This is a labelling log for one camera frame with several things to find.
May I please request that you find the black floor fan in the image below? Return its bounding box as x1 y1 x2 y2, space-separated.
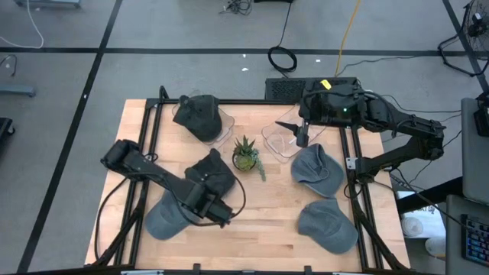
437 0 489 77

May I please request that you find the black desk crossbar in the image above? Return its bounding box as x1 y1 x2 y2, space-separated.
395 176 465 215

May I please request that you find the black metal table frame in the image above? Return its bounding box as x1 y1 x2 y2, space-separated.
84 86 412 275

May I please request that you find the tangle of dark cables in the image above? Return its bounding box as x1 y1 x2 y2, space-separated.
219 0 254 16

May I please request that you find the black computer case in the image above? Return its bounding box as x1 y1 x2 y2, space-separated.
264 77 360 103

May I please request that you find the black baseball cap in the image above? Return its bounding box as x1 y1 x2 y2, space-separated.
184 147 237 199
172 94 224 143

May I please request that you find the keyboard with coloured keys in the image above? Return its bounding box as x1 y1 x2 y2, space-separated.
460 213 489 268

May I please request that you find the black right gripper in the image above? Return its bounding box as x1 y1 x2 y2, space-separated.
274 84 368 149

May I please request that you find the black device on desk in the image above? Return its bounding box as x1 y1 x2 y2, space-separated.
473 89 489 138

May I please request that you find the yellow cable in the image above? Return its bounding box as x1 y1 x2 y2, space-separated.
334 0 362 77

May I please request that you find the grey desk panel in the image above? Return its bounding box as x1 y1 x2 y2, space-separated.
460 97 489 207

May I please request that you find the black coiled cable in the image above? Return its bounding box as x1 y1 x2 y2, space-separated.
267 0 298 73

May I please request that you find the clear plastic container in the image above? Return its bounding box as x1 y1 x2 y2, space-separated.
261 102 326 164
170 95 236 150

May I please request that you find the white cardboard box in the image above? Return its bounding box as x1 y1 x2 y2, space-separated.
397 190 447 260

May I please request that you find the grey furniture foot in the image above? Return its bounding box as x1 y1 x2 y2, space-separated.
0 84 38 97
14 0 82 9

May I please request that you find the white cable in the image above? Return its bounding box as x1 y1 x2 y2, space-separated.
0 0 45 50

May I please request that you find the potted succulent plant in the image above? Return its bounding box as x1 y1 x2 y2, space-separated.
232 135 267 183

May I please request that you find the grey baseball cap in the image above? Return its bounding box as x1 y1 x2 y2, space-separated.
290 143 345 199
296 197 359 256
144 189 199 241

